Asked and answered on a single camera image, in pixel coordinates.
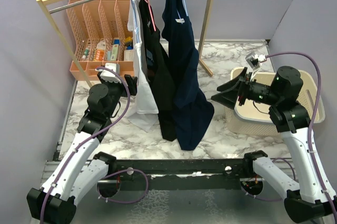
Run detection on blue hanger of white shirt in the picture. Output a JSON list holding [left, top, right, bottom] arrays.
[[130, 0, 138, 42]]

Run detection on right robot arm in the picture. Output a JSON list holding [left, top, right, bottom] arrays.
[[211, 66, 336, 223]]

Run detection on navy blue t shirt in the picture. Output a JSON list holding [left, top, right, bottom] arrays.
[[162, 0, 214, 151]]

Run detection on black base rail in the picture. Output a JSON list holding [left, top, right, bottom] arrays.
[[97, 158, 257, 192]]

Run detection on orange plastic organizer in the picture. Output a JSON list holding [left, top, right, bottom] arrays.
[[66, 0, 134, 81]]

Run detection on black t shirt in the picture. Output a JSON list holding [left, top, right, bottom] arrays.
[[138, 0, 176, 141]]

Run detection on items in organizer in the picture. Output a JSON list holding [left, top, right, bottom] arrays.
[[81, 36, 133, 62]]

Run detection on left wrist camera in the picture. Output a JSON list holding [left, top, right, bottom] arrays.
[[101, 63, 121, 83]]

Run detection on cream laundry basket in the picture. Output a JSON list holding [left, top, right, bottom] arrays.
[[225, 70, 317, 136]]

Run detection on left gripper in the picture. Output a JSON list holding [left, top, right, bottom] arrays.
[[98, 73, 137, 118]]

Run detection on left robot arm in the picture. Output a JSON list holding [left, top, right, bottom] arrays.
[[26, 66, 137, 223]]

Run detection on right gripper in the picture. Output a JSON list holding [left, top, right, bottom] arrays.
[[212, 67, 281, 108]]

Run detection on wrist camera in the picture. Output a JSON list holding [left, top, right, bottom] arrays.
[[245, 52, 266, 70], [101, 63, 121, 83]]

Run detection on pink hanger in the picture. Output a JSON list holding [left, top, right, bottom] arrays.
[[147, 0, 156, 32]]

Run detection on white t shirt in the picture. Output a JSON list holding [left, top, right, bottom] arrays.
[[127, 0, 158, 132]]

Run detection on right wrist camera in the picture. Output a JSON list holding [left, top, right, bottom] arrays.
[[245, 52, 266, 70]]

